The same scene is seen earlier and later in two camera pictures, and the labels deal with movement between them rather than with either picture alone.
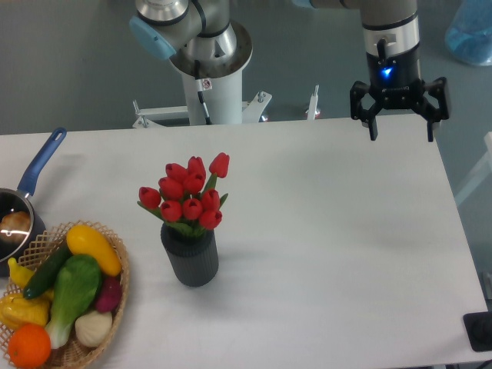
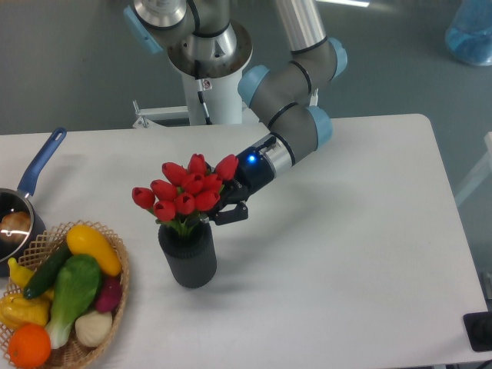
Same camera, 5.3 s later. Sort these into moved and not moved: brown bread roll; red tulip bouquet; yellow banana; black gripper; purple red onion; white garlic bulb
Moved: black gripper; red tulip bouquet
Not moved: white garlic bulb; brown bread roll; yellow banana; purple red onion
